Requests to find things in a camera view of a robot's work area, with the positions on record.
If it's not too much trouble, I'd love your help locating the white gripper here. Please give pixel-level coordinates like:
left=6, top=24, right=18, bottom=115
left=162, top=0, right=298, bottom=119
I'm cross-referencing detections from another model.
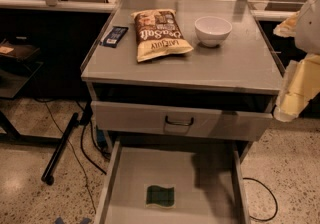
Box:
left=273, top=0, right=320, bottom=122

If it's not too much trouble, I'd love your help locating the green yellow sponge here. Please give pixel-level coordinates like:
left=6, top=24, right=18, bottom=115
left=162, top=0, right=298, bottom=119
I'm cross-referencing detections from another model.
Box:
left=146, top=185, right=175, bottom=208

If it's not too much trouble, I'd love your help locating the grey metal drawer cabinet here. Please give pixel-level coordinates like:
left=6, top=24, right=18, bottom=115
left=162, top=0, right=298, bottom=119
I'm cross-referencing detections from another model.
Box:
left=82, top=0, right=282, bottom=155

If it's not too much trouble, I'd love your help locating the open grey middle drawer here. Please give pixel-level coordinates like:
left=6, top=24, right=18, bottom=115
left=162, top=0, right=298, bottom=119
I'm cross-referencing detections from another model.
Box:
left=94, top=136, right=251, bottom=224

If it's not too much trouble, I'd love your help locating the grey top drawer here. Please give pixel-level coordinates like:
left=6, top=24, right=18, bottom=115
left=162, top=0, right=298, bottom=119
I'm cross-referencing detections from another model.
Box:
left=91, top=101, right=272, bottom=141

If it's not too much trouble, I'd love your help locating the white bowl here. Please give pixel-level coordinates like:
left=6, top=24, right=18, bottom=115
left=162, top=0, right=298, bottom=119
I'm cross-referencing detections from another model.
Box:
left=194, top=16, right=232, bottom=47

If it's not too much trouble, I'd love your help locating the brown sea salt chip bag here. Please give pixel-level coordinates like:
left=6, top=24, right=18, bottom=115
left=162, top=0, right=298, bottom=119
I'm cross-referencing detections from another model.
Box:
left=131, top=9, right=193, bottom=63

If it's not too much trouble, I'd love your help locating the dark side shelf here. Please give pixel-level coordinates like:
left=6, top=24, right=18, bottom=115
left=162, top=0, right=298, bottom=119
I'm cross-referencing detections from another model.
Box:
left=0, top=39, right=42, bottom=99

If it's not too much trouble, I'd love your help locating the black stand leg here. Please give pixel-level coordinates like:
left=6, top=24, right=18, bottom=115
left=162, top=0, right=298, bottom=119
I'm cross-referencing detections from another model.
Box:
left=41, top=113, right=78, bottom=186

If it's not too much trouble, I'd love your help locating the black cable by drawer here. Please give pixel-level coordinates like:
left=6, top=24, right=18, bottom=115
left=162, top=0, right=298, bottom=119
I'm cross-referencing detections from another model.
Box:
left=243, top=177, right=279, bottom=222

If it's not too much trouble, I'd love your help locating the black drawer handle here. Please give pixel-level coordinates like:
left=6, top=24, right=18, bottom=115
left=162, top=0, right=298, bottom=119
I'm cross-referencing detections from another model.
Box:
left=165, top=116, right=194, bottom=127

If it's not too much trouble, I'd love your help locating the black floor cable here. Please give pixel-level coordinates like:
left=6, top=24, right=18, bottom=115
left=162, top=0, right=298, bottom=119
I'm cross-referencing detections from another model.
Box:
left=33, top=97, right=111, bottom=216

